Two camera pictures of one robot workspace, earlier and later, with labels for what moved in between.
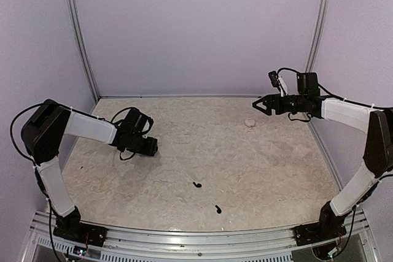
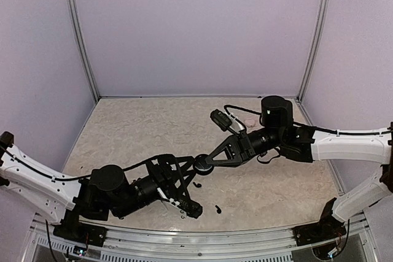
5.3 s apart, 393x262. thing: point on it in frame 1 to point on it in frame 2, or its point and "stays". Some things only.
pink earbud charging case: x=249 y=122 stays
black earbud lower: x=218 y=210 stays
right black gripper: x=269 y=98 to x=239 y=148
